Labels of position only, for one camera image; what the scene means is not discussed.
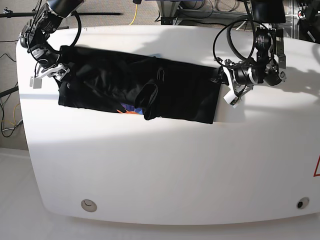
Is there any black T-shirt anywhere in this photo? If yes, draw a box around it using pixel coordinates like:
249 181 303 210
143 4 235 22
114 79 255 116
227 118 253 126
58 45 221 124

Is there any black tripod stand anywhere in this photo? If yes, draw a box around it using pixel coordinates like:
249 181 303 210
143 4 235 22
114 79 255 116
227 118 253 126
0 0 51 34

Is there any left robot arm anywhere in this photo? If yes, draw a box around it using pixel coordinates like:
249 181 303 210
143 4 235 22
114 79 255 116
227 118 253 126
214 0 287 106

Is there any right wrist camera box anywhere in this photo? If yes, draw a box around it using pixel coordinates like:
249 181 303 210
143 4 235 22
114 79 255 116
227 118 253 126
29 76 42 89

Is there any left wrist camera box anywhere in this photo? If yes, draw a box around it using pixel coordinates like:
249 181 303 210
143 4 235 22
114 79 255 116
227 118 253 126
223 90 240 108

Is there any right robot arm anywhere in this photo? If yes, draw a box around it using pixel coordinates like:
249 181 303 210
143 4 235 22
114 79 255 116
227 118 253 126
19 0 84 89

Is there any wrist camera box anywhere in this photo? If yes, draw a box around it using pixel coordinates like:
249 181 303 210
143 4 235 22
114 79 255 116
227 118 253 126
29 76 42 89
223 90 240 108

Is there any right table grommet cap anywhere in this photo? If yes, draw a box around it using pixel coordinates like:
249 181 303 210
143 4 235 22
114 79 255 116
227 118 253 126
296 197 310 210

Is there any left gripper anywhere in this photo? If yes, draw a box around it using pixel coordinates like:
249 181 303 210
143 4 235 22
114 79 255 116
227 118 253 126
210 58 255 100

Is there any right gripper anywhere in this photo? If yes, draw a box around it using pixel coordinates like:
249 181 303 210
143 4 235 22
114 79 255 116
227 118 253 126
33 58 77 90

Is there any aluminium frame base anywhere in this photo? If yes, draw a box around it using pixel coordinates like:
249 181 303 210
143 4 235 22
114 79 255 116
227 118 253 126
156 0 301 38

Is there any table grommet cap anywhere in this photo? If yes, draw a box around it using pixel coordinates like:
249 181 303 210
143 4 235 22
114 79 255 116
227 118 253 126
296 197 310 210
80 199 98 213

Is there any red triangle warning sticker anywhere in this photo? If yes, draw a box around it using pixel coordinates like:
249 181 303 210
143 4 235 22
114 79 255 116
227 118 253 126
313 157 320 177

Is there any left table grommet cap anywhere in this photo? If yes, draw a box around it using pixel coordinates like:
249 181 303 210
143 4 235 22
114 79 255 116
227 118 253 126
80 199 98 213

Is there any yellow cable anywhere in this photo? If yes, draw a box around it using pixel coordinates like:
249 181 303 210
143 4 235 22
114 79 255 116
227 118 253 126
129 2 139 26

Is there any floor cables left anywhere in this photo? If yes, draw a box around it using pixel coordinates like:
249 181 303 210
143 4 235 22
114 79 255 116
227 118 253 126
0 52 23 137

